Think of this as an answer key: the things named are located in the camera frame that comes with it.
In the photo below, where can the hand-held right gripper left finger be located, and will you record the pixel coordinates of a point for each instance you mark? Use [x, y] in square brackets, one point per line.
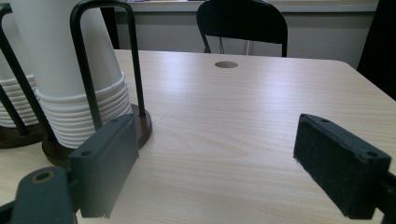
[102, 161]

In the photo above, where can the brown double cup holder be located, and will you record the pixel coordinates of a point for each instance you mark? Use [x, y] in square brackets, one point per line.
[144, 127]

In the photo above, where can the white cup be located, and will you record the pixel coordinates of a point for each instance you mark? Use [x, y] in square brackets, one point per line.
[15, 84]
[56, 46]

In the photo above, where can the black curtain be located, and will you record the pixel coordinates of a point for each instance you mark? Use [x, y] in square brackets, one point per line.
[110, 28]
[381, 46]

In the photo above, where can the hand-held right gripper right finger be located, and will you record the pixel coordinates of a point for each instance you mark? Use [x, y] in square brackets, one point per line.
[339, 168]

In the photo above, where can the black folding chair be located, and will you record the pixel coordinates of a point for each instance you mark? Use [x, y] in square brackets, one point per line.
[243, 21]

